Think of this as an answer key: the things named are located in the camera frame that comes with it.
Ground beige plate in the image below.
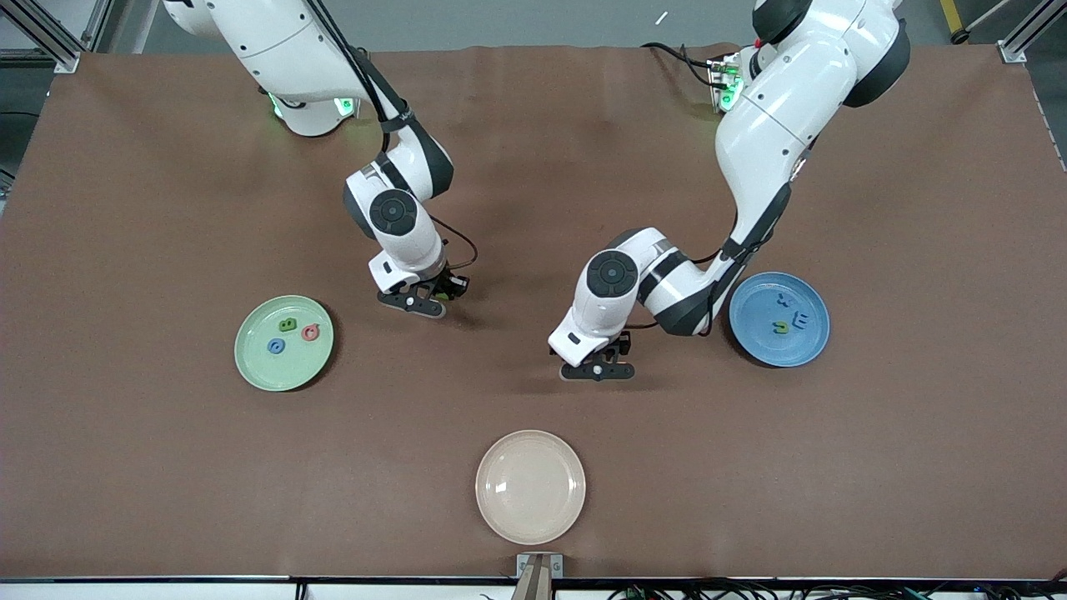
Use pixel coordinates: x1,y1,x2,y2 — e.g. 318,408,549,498
475,429,587,546

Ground brown table mat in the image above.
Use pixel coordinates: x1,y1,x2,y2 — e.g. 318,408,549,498
0,43,1067,582

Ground green plate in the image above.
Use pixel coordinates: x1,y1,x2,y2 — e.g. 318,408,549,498
234,295,335,393

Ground blue plate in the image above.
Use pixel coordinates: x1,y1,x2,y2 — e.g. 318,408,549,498
729,272,831,368

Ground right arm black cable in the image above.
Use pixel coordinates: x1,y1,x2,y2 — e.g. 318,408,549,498
308,0,479,274

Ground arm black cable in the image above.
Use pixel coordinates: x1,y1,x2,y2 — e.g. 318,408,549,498
308,0,479,274
621,146,814,333

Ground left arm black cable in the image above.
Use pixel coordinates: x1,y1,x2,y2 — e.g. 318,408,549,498
621,146,814,333

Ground grey metal bracket plate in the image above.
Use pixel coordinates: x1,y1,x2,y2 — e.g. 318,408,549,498
516,552,564,580

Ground aluminium camera post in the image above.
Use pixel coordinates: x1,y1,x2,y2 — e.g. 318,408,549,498
510,557,557,600

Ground black base power cable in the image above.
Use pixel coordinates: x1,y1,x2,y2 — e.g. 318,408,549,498
640,41,722,90

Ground tangled black floor cables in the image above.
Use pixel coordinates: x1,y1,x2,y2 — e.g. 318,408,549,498
607,573,1067,600

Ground aluminium frame profile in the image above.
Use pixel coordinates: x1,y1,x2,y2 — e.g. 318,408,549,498
80,0,115,53
0,0,84,74
996,0,1067,64

